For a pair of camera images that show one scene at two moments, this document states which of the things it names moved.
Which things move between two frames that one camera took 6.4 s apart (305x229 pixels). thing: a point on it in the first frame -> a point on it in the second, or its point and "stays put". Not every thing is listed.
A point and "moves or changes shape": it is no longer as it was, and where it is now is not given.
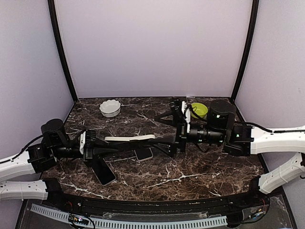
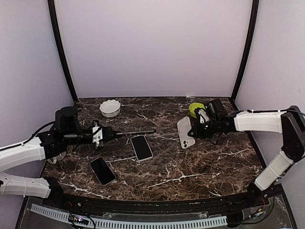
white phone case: [127, 139] moves or changes shape
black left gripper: [100, 148] -> [105, 139]
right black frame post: [248, 51] stays put
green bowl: [199, 109] stays put
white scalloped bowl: [110, 108] stays put
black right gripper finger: [157, 118] -> [193, 132]
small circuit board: [78, 219] stays put
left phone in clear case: [103, 172] stays put
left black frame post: [54, 21] stays put
